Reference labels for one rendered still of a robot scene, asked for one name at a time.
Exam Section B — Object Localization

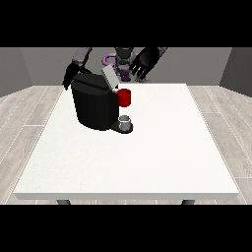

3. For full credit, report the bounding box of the black coffee machine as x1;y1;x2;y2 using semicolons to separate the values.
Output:
70;72;134;134

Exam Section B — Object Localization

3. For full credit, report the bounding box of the pale grey machine lid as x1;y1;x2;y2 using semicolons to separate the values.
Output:
100;64;120;90

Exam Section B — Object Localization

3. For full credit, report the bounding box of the red pod holder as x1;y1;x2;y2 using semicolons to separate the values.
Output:
116;88;132;108

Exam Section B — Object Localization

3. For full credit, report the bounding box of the small grey cup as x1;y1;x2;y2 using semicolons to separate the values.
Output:
118;114;133;131

